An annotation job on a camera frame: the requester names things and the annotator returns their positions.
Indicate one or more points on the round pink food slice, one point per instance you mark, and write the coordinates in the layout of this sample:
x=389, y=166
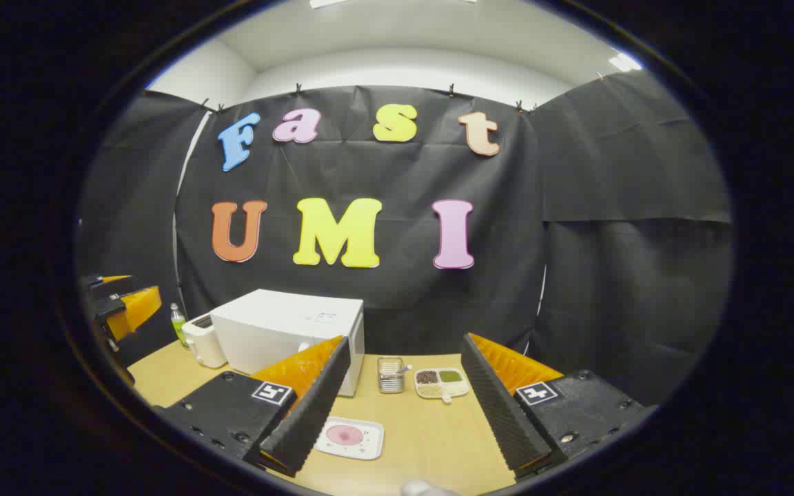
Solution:
x=344, y=435

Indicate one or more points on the white microwave oven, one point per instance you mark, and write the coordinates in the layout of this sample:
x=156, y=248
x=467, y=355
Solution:
x=273, y=331

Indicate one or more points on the metal mesh cutlery basket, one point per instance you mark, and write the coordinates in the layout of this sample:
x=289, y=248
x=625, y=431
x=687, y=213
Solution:
x=390, y=382

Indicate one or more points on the ceiling light panel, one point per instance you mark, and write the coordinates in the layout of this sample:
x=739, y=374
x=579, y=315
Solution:
x=624, y=62
x=324, y=3

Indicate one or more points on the green label drink bottle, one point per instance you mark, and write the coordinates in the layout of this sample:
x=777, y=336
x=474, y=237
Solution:
x=178, y=329

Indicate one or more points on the white divided grain dish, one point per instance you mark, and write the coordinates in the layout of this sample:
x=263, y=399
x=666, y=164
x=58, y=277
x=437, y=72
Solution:
x=457, y=387

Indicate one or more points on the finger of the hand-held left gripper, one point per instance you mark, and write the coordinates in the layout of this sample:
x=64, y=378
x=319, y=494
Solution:
x=107, y=285
x=134, y=308

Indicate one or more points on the white square plate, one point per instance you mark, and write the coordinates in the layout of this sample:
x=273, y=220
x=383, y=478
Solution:
x=364, y=451

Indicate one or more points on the metal spoon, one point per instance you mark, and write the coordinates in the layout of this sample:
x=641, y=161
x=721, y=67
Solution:
x=400, y=371

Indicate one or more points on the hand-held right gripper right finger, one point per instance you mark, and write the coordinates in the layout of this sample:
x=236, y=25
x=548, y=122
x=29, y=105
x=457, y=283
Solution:
x=500, y=406

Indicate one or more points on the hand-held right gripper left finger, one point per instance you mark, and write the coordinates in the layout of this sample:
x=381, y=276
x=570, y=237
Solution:
x=314, y=406

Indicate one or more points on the white toaster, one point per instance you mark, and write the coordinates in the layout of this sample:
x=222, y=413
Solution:
x=204, y=344

